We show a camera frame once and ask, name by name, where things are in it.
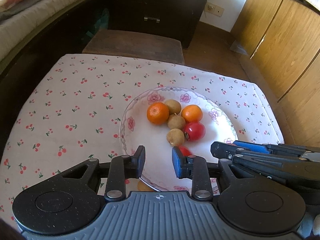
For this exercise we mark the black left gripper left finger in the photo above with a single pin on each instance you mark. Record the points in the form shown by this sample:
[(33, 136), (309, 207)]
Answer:
[(120, 169)]

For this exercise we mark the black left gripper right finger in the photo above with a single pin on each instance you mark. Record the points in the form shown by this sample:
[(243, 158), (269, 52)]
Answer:
[(194, 168)]

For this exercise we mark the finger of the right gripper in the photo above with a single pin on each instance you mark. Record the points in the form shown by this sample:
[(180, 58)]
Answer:
[(239, 155), (281, 149)]

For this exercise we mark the round red tomato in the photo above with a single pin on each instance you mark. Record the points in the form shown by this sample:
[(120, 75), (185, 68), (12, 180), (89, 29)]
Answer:
[(185, 151)]

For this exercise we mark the small red tomato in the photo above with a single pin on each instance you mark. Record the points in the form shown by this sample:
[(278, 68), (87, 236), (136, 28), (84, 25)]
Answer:
[(194, 131)]

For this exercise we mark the orange mandarin back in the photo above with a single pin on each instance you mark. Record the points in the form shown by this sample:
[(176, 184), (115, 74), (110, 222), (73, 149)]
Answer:
[(192, 113)]

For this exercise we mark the orange mandarin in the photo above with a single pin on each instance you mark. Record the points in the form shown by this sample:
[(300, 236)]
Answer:
[(157, 113), (192, 113)]

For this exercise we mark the brown round fruit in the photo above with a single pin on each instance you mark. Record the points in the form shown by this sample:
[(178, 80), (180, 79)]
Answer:
[(176, 121), (173, 106)]

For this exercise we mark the brown round fruit front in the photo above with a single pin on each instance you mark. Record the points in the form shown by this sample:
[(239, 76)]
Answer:
[(173, 106)]

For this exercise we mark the pale yellowish fruit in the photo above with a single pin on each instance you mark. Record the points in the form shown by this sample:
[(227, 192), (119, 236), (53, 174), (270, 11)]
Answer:
[(141, 186)]

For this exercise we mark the white floral plate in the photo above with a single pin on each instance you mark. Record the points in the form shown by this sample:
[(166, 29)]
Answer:
[(135, 129)]

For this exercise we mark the cherry print tablecloth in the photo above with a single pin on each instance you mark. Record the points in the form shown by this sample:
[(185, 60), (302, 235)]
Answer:
[(74, 113)]

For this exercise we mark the dark wooden stool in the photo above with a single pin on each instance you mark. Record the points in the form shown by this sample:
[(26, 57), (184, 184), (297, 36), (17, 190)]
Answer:
[(135, 45)]

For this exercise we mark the dark wooden drawer cabinet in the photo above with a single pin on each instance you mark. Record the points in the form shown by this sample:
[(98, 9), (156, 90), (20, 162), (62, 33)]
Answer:
[(175, 19)]

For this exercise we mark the wall power outlet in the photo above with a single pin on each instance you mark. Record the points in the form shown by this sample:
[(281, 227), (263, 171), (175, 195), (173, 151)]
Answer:
[(213, 9)]

